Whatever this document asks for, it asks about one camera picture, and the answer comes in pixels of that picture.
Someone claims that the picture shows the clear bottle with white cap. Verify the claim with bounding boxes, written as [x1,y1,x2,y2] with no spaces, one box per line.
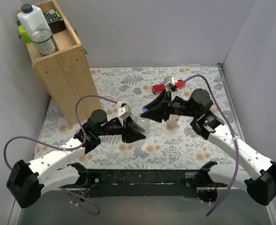
[131,116,150,148]

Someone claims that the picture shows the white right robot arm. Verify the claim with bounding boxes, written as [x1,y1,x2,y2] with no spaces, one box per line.
[141,89,276,206]

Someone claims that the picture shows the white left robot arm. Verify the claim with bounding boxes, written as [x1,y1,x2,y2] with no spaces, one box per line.
[6,106,150,208]

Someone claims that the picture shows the red rectangular box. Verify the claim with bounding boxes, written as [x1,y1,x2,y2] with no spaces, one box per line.
[152,83,165,95]

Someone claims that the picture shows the floral patterned table mat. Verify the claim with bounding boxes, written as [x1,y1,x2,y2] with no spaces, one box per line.
[34,66,235,169]

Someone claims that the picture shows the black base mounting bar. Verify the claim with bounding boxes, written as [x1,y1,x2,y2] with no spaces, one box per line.
[60,169,219,198]

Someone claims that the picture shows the wooden shelf box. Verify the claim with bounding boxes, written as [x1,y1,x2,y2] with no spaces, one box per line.
[26,0,101,125]

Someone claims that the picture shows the metal tin can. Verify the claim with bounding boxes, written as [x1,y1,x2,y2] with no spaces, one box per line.
[30,28,57,56]

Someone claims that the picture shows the black electronic device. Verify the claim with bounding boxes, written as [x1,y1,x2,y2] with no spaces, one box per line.
[43,9,66,34]

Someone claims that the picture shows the green object behind shelf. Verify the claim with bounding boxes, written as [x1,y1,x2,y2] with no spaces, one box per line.
[16,20,32,44]

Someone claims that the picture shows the white jug with grey cap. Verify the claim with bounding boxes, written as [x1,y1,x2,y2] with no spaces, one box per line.
[17,4,50,37]

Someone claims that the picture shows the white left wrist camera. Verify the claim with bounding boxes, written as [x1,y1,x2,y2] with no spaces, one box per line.
[116,101,132,123]

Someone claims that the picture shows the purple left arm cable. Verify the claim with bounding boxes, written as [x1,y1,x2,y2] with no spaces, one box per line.
[3,95,122,215]

